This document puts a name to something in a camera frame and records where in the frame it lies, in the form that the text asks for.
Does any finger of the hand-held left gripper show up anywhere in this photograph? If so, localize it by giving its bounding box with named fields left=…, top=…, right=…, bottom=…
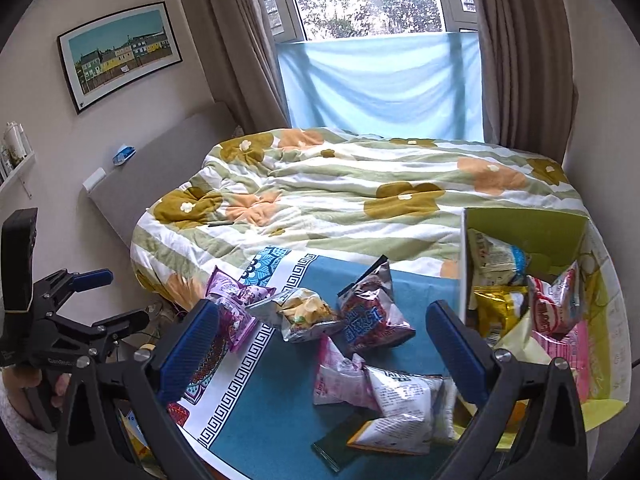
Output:
left=35, top=269, right=113, bottom=311
left=52, top=310, right=151, bottom=356

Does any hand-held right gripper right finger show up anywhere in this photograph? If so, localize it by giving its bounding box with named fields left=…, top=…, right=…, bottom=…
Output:
left=426, top=300, right=587, bottom=480

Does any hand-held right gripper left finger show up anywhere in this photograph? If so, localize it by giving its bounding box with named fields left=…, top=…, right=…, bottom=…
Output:
left=56, top=300, right=219, bottom=480

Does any gold snack packet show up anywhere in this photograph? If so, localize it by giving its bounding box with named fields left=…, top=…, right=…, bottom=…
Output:
left=472, top=285, right=531, bottom=346

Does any pale yellow snack packet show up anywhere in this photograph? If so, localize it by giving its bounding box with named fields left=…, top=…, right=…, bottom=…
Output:
left=492, top=310, right=556, bottom=366

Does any pile of snack packets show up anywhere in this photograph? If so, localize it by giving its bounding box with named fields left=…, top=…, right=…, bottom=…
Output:
left=205, top=255, right=458, bottom=456

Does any white blue snack packet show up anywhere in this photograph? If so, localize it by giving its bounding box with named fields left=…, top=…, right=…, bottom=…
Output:
left=467, top=229, right=531, bottom=288

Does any red white snack packet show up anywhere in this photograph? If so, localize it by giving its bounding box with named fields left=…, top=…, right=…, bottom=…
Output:
left=526, top=260, right=583, bottom=338

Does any pink snack packet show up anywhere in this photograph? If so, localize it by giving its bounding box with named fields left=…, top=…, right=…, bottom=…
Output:
left=530, top=320, right=591, bottom=406

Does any yellow-green cardboard box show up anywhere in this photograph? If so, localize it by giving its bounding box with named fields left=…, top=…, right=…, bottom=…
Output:
left=457, top=207, right=631, bottom=433

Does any person's left forearm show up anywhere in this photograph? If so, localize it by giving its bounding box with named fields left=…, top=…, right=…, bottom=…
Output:
left=0, top=390, right=61, bottom=476

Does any person's left hand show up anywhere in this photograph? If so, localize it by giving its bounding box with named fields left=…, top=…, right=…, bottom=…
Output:
left=0, top=366, right=72, bottom=411

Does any blue patterned mat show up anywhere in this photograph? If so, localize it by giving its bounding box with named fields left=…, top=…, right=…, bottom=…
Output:
left=167, top=246, right=506, bottom=480

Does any white spray bottle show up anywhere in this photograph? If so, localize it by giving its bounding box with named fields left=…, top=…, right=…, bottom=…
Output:
left=2, top=121, right=27, bottom=161

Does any grey bed headboard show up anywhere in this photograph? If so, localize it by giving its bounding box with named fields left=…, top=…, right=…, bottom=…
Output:
left=89, top=101, right=246, bottom=248

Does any dark green flat packet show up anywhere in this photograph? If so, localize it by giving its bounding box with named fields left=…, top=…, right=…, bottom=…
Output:
left=312, top=412, right=373, bottom=475

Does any floral green blanket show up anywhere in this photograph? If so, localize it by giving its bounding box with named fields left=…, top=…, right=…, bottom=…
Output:
left=131, top=127, right=593, bottom=311

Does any framed houses picture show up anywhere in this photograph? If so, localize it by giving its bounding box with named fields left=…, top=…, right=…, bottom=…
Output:
left=56, top=1, right=183, bottom=116

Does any light blue window cloth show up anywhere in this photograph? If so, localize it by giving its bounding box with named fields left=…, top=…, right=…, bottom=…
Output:
left=276, top=31, right=483, bottom=141

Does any brown curtain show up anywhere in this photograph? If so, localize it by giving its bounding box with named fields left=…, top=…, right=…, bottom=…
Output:
left=462, top=0, right=581, bottom=153
left=192, top=0, right=306, bottom=136

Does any white wall shelf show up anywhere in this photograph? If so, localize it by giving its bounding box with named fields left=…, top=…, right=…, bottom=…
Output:
left=0, top=152, right=37, bottom=193

